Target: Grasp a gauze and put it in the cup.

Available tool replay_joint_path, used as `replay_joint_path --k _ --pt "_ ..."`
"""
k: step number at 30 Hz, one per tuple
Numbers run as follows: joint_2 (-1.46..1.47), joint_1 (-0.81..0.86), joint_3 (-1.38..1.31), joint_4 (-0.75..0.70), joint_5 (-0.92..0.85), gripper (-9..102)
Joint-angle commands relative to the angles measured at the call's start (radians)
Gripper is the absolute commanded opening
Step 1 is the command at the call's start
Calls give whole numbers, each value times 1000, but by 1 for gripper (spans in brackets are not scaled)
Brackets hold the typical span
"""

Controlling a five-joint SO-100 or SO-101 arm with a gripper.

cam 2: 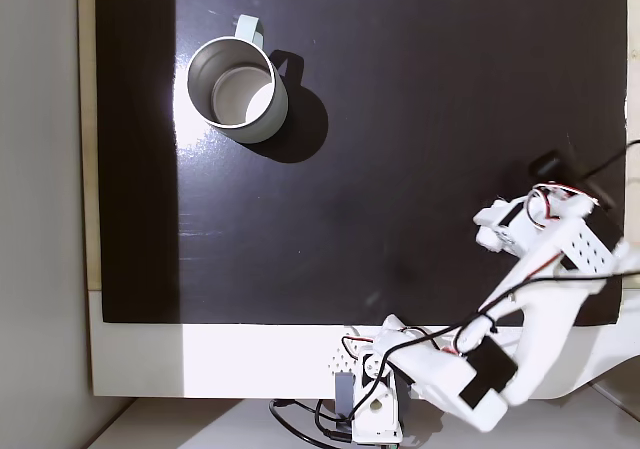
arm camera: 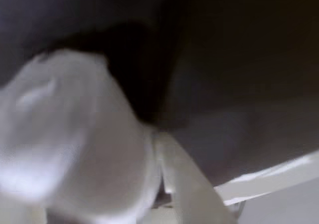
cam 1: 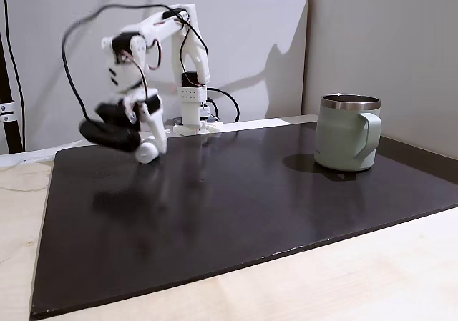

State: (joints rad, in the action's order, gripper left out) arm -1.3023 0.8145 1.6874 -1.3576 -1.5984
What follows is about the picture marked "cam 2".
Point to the black table mat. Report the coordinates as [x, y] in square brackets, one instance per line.
[350, 194]

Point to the black oval camera box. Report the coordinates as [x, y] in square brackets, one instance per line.
[547, 163]

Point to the grey table clamp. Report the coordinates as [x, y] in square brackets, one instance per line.
[343, 391]

